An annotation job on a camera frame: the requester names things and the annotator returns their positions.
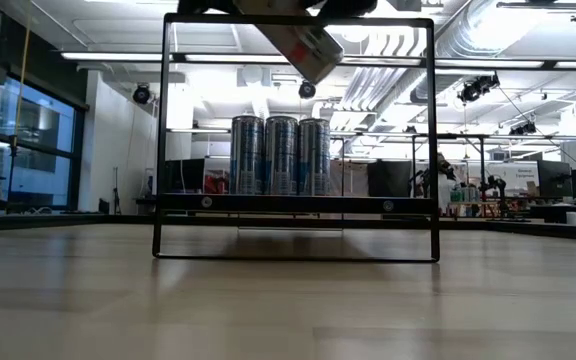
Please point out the person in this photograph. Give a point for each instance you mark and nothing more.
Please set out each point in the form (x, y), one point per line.
(443, 182)

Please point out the white beverage can black lid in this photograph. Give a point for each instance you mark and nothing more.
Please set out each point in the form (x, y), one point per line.
(298, 40)

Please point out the white sign board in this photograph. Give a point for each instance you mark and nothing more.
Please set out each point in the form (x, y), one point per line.
(515, 175)

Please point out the black spotlight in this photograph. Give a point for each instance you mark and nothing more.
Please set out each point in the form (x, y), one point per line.
(307, 90)
(141, 94)

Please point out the blue silver energy drink can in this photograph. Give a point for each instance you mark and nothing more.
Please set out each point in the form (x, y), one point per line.
(246, 157)
(280, 157)
(314, 157)

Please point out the white cup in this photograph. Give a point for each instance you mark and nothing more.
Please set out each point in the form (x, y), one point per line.
(571, 218)

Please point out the thin black tripod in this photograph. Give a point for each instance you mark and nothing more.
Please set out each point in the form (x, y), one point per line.
(116, 195)

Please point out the black metal wood shelf rack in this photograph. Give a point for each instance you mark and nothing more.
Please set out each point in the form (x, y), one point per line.
(298, 203)

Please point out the black tripod stand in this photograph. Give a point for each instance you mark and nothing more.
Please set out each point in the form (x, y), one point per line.
(12, 175)

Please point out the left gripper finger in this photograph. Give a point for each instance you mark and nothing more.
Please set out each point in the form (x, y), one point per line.
(205, 5)
(345, 7)

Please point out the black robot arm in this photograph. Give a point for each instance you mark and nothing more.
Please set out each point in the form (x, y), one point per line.
(503, 192)

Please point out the beige cloth cover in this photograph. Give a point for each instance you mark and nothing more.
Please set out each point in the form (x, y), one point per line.
(348, 177)

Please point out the small black box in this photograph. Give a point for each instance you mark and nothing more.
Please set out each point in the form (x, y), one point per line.
(103, 206)

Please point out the glass window wall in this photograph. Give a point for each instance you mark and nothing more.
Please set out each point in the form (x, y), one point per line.
(38, 165)

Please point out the red printed box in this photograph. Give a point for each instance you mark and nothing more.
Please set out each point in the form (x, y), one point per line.
(216, 184)

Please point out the black track light cluster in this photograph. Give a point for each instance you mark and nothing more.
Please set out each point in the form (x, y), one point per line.
(478, 87)
(523, 129)

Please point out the black aluminium table frame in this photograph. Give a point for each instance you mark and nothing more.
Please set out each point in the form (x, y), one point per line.
(68, 220)

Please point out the long light strip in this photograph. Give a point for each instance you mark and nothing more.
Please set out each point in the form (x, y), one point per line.
(113, 56)

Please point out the black frame workstation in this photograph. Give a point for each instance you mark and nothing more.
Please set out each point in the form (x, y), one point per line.
(482, 165)

